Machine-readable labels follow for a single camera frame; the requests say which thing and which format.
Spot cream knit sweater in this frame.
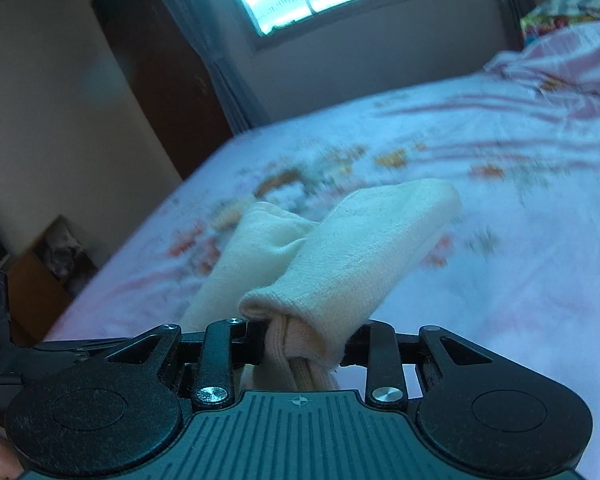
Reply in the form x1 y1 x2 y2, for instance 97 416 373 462
180 179 460 391

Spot small brown bedside cabinet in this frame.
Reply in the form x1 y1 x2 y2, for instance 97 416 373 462
7 216 98 347

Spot pink floral bed sheet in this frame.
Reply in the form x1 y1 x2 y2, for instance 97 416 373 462
48 22 600 479

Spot dark wooden wardrobe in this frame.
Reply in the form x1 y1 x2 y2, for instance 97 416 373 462
92 0 232 179

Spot grey curtain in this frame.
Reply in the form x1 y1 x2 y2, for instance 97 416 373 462
162 0 268 134

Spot colourful striped pillow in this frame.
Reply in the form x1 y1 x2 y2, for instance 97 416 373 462
520 0 600 46

